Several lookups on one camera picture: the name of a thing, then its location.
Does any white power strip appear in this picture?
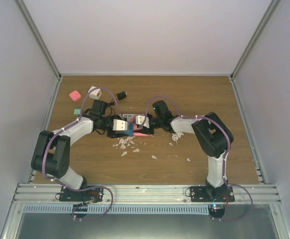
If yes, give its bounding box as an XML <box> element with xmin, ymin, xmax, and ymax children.
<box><xmin>122</xmin><ymin>114</ymin><xmax>144</xmax><ymax>120</ymax></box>

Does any large pink socket block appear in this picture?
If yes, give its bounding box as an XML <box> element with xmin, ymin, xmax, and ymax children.
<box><xmin>133</xmin><ymin>122</ymin><xmax>152</xmax><ymax>136</ymax></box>

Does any blue cube socket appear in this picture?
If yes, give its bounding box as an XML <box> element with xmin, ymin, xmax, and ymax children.
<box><xmin>121</xmin><ymin>123</ymin><xmax>134</xmax><ymax>136</ymax></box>

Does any white tiger cube socket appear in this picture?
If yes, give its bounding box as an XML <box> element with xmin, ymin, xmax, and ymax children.
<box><xmin>88</xmin><ymin>86</ymin><xmax>102</xmax><ymax>100</ymax></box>

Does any mint green plug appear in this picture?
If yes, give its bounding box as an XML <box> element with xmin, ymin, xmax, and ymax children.
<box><xmin>73</xmin><ymin>107</ymin><xmax>81</xmax><ymax>117</ymax></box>

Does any black power adapter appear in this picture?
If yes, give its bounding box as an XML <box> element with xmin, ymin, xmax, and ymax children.
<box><xmin>117</xmin><ymin>91</ymin><xmax>128</xmax><ymax>101</ymax></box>

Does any small pink plug adapter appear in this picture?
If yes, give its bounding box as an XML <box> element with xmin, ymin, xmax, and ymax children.
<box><xmin>69</xmin><ymin>90</ymin><xmax>82</xmax><ymax>102</ymax></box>

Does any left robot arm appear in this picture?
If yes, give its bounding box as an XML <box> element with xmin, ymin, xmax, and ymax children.
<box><xmin>31</xmin><ymin>100</ymin><xmax>128</xmax><ymax>201</ymax></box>

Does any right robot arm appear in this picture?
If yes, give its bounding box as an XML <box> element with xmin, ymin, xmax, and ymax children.
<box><xmin>135</xmin><ymin>100</ymin><xmax>234</xmax><ymax>202</ymax></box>

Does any thin black adapter cable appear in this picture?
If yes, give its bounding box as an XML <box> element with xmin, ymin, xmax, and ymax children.
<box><xmin>104</xmin><ymin>93</ymin><xmax>119</xmax><ymax>112</ymax></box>

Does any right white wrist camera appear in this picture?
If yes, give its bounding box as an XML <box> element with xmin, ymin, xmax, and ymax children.
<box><xmin>134</xmin><ymin>115</ymin><xmax>150</xmax><ymax>128</ymax></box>

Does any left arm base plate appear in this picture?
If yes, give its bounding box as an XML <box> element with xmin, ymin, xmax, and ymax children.
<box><xmin>55</xmin><ymin>187</ymin><xmax>103</xmax><ymax>203</ymax></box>

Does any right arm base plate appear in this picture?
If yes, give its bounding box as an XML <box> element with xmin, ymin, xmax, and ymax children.
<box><xmin>185</xmin><ymin>184</ymin><xmax>235</xmax><ymax>203</ymax></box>

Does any grey slotted cable duct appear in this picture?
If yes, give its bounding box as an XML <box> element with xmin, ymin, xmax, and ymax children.
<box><xmin>23</xmin><ymin>204</ymin><xmax>209</xmax><ymax>215</ymax></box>

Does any aluminium front rail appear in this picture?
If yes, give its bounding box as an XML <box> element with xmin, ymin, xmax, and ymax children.
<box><xmin>12</xmin><ymin>184</ymin><xmax>281</xmax><ymax>205</ymax></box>

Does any left aluminium frame post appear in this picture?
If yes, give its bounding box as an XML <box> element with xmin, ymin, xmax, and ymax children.
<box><xmin>14</xmin><ymin>0</ymin><xmax>62</xmax><ymax>81</ymax></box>

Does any aluminium frame post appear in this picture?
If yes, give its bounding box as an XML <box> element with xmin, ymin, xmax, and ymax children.
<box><xmin>229</xmin><ymin>0</ymin><xmax>281</xmax><ymax>81</ymax></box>
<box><xmin>14</xmin><ymin>0</ymin><xmax>62</xmax><ymax>81</ymax></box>

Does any right aluminium frame post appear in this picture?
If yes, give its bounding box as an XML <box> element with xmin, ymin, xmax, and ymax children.
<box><xmin>229</xmin><ymin>0</ymin><xmax>281</xmax><ymax>81</ymax></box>

